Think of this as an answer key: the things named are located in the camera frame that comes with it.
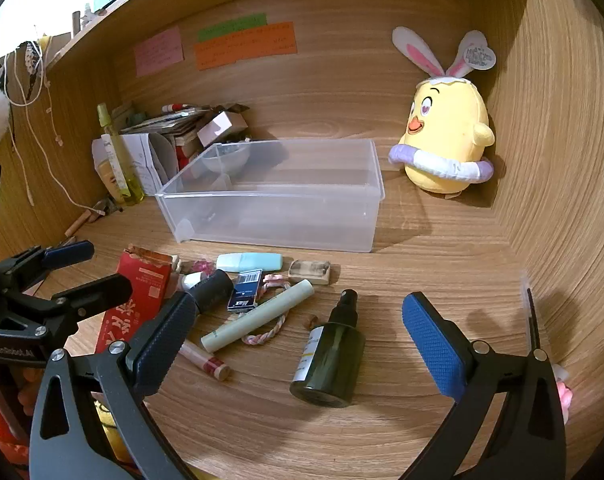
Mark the red and white marker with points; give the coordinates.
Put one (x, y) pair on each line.
(177, 107)

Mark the pale green tube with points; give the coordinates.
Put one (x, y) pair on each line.
(262, 312)

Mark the red cardboard box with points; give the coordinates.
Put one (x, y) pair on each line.
(147, 282)

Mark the grey bowl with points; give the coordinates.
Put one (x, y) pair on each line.
(222, 160)

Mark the pink and white soft toy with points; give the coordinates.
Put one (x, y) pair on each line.
(563, 392)

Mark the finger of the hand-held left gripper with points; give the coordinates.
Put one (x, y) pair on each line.
(99, 291)
(69, 252)

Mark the black capped purple tube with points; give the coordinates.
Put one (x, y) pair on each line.
(214, 287)

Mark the pile of flat packets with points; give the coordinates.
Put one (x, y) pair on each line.
(167, 122)

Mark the orange sticky note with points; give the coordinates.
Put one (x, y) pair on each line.
(247, 51)

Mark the green sticky note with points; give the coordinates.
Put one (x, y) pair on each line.
(232, 27)

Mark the yellow chick plush toy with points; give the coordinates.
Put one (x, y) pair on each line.
(446, 125)

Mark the dark green spray bottle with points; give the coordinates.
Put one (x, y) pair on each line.
(332, 360)

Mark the person's left hand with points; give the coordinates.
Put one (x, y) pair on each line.
(26, 385)

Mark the pink sticky note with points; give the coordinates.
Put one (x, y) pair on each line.
(159, 52)

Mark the clear plastic bin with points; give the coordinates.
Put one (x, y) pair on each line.
(282, 210)

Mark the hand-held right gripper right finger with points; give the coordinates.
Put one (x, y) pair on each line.
(431, 345)

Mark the small white framed palette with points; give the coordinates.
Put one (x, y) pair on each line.
(309, 271)

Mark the blue staples box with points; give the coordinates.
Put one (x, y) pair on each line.
(244, 292)

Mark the folded white paper stack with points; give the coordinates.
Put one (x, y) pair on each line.
(142, 160)

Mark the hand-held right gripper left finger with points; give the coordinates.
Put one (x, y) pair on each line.
(157, 340)

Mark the pink lip gloss tube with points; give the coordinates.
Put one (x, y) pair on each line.
(207, 362)

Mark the pink and white small box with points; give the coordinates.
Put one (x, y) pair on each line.
(217, 127)

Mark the small red box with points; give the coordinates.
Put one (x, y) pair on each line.
(184, 154)

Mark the yellow-green liquid bottle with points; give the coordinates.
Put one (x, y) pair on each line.
(128, 177)

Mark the mint and white small bottle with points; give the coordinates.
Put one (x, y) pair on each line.
(252, 261)

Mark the black thin stick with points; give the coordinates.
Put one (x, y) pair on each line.
(532, 320)

